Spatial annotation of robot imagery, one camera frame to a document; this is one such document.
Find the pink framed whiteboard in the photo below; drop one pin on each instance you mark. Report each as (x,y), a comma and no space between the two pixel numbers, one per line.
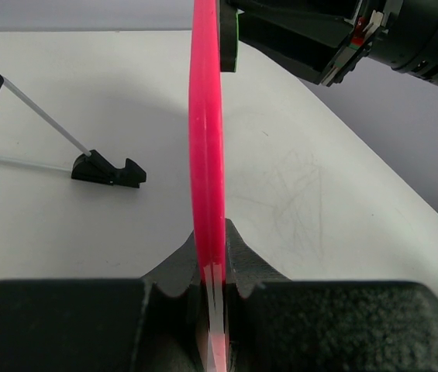
(206,157)

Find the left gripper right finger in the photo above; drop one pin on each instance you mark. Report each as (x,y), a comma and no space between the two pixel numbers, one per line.
(277,324)

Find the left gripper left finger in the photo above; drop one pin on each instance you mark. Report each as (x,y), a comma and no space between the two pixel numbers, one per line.
(152,323)

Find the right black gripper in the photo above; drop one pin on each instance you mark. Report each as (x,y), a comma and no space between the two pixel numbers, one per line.
(322,41)

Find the green whiteboard eraser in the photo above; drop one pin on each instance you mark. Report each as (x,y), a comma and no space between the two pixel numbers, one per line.
(228,37)

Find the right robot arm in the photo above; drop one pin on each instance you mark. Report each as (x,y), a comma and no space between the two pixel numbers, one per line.
(322,41)

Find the wire whiteboard stand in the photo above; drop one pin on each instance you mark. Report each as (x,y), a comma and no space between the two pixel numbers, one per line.
(57,150)

